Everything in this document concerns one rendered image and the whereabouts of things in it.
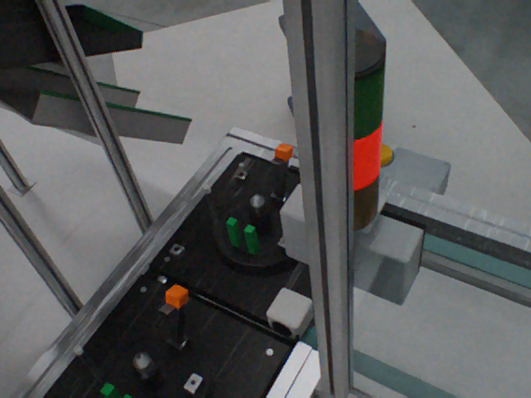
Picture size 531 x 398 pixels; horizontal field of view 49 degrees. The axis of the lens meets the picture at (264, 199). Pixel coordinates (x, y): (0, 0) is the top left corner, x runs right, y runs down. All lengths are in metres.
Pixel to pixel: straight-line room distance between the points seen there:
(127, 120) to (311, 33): 0.56
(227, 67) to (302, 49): 0.99
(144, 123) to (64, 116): 0.14
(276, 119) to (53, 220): 0.46
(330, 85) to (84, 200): 0.83
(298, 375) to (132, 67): 0.86
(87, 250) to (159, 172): 0.20
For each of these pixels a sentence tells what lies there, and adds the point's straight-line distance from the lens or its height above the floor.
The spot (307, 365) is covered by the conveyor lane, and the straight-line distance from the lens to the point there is 0.75.
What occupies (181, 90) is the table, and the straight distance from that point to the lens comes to 1.28.
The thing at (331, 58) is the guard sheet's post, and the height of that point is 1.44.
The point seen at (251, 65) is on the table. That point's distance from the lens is 1.31.
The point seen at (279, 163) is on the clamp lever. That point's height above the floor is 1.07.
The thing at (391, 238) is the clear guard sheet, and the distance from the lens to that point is 0.44.
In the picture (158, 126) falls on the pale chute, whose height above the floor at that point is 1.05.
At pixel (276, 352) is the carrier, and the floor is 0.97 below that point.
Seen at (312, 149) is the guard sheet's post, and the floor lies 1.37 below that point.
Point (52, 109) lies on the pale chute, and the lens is 0.78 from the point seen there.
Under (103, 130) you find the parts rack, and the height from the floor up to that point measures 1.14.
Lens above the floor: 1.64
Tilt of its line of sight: 49 degrees down
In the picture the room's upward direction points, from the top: 10 degrees counter-clockwise
